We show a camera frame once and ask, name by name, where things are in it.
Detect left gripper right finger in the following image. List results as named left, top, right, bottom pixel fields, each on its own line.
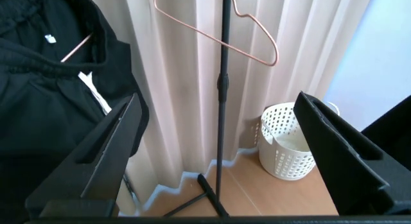
left=293, top=91, right=411, bottom=217

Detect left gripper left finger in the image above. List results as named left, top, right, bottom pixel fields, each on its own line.
left=24, top=92, right=143, bottom=218

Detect black shorts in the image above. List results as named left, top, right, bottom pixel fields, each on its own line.
left=0, top=0, right=150, bottom=224

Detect white laundry basket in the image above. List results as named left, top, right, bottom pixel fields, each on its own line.
left=258, top=101, right=340, bottom=182

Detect pink clothes hanger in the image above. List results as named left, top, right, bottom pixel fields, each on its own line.
left=60, top=32, right=94, bottom=64
left=153, top=0, right=280, bottom=67

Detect beige curtain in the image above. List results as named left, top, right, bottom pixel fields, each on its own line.
left=85, top=0, right=375, bottom=216

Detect black clothes rack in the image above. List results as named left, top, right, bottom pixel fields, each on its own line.
left=162, top=0, right=232, bottom=218

